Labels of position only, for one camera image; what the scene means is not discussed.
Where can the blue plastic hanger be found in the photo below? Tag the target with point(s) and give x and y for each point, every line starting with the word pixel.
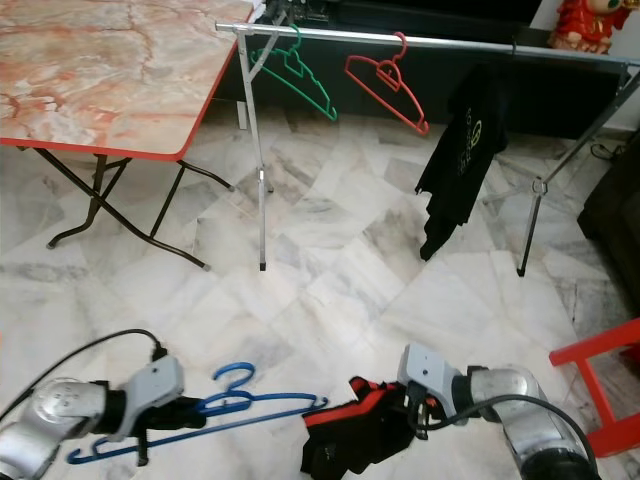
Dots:
pixel 228 403

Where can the black garment with red trim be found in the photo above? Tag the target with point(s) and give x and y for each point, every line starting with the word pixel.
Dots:
pixel 360 435

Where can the red plastic hanger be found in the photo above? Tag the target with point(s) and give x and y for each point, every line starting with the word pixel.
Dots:
pixel 423 126

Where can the green plastic hanger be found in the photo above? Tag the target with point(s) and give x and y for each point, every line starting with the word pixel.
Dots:
pixel 332 113

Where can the red plastic stool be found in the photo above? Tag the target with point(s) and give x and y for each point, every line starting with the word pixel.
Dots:
pixel 595 350

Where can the black printed t-shirt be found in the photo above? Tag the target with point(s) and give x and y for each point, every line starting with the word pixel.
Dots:
pixel 465 150

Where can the black TV cabinet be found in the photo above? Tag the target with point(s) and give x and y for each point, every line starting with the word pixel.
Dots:
pixel 550 100

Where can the marble pattern folding table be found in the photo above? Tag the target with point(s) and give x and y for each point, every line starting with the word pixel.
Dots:
pixel 100 70

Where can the silver clothes rack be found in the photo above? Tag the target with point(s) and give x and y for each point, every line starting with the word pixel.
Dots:
pixel 340 36

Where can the red figurine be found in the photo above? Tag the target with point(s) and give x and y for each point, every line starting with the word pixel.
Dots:
pixel 585 22

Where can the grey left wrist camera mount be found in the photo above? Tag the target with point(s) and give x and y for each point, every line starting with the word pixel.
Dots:
pixel 160 390

